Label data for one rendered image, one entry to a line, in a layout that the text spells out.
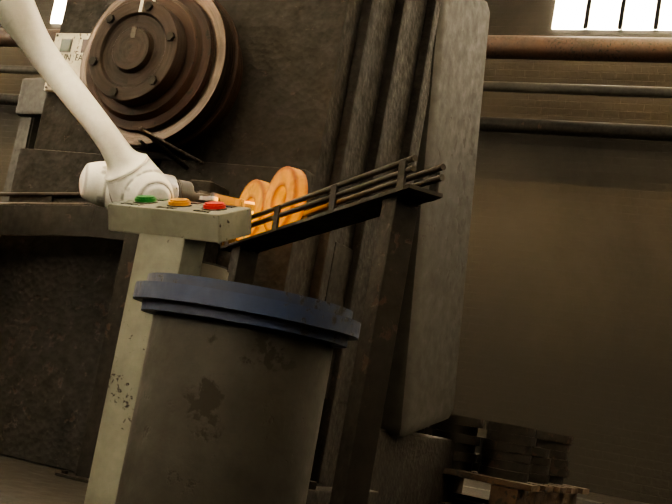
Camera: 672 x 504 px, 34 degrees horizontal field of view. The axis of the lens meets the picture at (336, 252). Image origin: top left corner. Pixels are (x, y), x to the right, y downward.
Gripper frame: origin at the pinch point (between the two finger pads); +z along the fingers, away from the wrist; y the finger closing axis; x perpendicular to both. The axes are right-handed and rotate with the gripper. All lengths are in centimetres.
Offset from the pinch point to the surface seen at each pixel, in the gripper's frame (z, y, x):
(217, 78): -1.4, -28.7, 36.0
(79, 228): -25, -56, -5
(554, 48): 410, -401, 210
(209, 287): -52, 105, -25
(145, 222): -43, 49, -12
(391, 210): -3, 66, -5
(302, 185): 0.8, 22.5, 3.8
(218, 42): -2, -30, 46
